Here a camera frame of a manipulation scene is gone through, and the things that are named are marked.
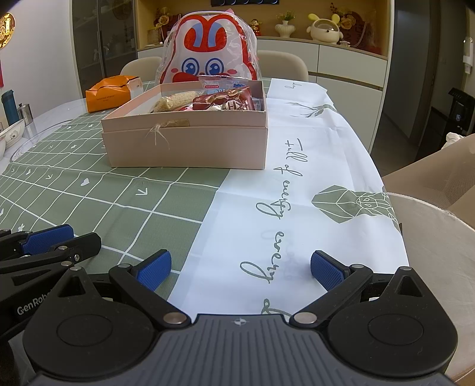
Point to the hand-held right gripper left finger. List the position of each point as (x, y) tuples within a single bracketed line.
[(154, 272)]

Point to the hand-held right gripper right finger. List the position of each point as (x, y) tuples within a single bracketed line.
[(328, 272)]

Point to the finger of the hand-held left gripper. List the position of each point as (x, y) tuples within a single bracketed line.
[(48, 237), (81, 247)]

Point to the pink cardboard box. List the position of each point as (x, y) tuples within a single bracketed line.
[(185, 144)]

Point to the long yellow cracker packet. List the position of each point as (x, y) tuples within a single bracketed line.
[(169, 103)]

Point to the small red-brown snack packet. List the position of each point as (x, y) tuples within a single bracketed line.
[(219, 101)]

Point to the clear blue-white snack packet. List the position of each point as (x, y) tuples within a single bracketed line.
[(222, 83)]

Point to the green checked tablecloth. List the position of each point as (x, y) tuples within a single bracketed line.
[(92, 185)]

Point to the white printed tablecloth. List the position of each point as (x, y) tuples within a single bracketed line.
[(297, 178)]

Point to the white bowl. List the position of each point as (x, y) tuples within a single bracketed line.
[(11, 133)]

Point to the glass turntable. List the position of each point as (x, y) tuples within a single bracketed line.
[(48, 126)]

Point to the beige chair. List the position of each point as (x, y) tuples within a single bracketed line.
[(438, 241), (143, 68), (285, 65)]

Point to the steel cup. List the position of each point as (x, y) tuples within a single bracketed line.
[(26, 113)]

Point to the blue bottle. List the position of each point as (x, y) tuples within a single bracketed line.
[(9, 105)]

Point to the orange tissue box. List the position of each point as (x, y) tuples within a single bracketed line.
[(107, 98)]

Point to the black floor appliance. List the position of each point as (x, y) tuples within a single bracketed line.
[(458, 109)]

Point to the glass door cabinet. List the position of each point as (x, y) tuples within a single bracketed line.
[(104, 33)]

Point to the rabbit-shaped plastic bag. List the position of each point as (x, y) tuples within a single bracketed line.
[(207, 55)]

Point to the red gift bag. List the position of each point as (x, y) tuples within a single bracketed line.
[(362, 35)]

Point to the yellow flower ornament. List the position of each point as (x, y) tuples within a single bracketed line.
[(161, 18)]

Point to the cream bunny-eared ornament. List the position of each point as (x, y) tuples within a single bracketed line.
[(324, 28)]

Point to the white vase with plant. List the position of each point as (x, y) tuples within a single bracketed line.
[(285, 24)]

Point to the red gold figurine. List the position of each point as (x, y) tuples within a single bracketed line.
[(255, 26)]

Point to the wooden wall shelf unit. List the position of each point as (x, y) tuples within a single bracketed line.
[(345, 63)]

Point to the gold round wall ornament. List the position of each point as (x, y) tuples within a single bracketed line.
[(5, 29)]

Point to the white wall device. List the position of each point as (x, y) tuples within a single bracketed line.
[(467, 55)]

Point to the black wall bar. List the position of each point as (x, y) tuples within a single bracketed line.
[(245, 2)]

